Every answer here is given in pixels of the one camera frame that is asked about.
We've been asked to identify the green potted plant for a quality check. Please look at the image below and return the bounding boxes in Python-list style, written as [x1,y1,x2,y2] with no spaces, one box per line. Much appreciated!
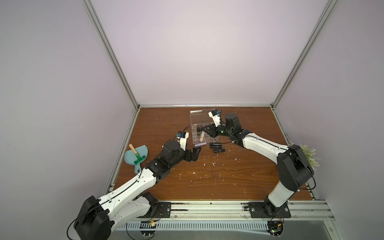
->
[300,144,320,170]

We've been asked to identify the teal dustpan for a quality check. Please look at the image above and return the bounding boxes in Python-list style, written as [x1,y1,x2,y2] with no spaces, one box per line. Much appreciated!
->
[124,144,149,174]

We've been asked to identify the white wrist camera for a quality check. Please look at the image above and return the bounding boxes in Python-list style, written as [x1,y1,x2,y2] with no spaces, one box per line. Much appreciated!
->
[177,131,189,151]
[209,109,222,127]

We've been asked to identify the green rake wooden handle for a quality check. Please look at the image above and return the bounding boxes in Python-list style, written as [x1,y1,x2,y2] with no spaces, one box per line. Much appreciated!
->
[129,144,146,165]

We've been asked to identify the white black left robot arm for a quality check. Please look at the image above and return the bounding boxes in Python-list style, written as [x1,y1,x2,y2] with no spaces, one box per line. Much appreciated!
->
[70,141,201,240]

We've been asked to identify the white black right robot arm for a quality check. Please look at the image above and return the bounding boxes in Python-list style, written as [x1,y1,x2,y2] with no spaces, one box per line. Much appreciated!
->
[203,110,314,211]

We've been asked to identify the black silver lipstick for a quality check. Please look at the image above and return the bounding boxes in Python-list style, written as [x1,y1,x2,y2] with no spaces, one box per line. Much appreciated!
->
[213,149,226,153]

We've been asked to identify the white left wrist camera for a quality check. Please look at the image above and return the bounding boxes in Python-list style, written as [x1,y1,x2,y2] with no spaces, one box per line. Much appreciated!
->
[177,131,189,151]

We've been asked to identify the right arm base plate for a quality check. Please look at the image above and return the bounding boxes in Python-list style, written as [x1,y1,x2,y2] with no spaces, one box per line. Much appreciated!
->
[244,202,292,219]

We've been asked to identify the clear acrylic lipstick organizer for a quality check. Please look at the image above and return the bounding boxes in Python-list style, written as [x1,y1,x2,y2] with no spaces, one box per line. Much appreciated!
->
[190,109,219,144]

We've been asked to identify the beige lipstick tube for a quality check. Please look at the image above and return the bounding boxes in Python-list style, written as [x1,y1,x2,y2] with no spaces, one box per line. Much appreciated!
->
[200,131,205,143]

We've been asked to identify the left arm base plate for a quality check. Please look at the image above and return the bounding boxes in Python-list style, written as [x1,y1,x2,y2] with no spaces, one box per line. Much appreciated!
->
[140,202,172,219]

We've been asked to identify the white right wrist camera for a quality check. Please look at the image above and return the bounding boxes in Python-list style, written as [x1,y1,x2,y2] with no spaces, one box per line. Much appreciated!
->
[209,109,222,127]

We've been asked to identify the aluminium front rail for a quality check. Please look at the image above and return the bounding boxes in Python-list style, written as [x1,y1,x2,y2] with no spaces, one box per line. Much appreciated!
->
[88,200,334,223]

